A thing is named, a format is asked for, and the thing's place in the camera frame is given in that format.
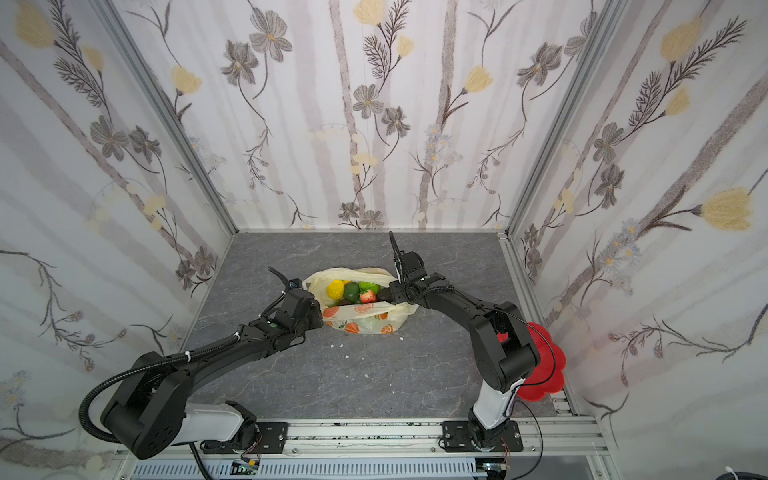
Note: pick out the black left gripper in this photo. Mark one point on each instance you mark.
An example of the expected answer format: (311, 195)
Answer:
(303, 301)

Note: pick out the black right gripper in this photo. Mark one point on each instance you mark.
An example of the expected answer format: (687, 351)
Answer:
(405, 282)

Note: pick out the pale yellow plastic bag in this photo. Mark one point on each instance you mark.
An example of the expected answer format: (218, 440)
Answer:
(380, 317)

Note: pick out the red flower-shaped plastic bowl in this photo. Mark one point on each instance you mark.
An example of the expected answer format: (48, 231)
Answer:
(543, 372)

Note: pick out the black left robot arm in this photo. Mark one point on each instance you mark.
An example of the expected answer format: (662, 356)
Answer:
(147, 409)

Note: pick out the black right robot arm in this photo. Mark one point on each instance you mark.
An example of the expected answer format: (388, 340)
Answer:
(503, 345)

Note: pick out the yellow fake lemon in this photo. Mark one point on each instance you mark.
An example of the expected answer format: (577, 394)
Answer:
(336, 289)

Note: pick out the bright green fake fruit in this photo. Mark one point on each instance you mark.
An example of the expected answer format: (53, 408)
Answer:
(365, 287)

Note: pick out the fake red strawberry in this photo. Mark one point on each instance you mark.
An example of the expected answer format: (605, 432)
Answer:
(368, 296)

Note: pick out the dark green fake fruit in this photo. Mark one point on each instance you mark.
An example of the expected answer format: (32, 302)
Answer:
(351, 292)

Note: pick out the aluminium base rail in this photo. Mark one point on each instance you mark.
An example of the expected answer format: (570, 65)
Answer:
(565, 447)

